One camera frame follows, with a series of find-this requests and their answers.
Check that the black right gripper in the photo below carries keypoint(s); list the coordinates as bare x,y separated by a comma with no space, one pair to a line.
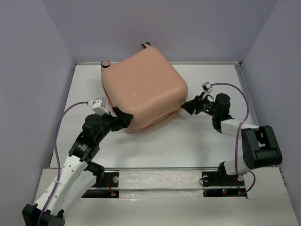
195,104

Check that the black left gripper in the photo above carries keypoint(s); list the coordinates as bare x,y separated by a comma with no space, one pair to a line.
122,121

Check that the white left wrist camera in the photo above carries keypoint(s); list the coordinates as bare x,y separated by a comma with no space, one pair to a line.
98,106

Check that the pink hard-shell suitcase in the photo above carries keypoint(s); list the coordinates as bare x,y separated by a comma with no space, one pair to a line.
145,85

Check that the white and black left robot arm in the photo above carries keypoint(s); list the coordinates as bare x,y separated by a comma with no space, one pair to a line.
78,173

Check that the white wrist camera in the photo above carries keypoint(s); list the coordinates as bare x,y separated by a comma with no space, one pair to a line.
207,89
98,106

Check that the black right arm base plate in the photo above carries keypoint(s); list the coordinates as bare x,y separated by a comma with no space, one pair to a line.
216,186

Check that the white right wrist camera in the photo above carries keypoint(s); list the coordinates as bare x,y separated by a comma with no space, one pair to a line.
207,89

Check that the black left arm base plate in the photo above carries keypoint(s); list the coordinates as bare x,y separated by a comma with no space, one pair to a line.
106,187

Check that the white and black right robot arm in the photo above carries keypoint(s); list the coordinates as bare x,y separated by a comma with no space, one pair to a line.
255,146

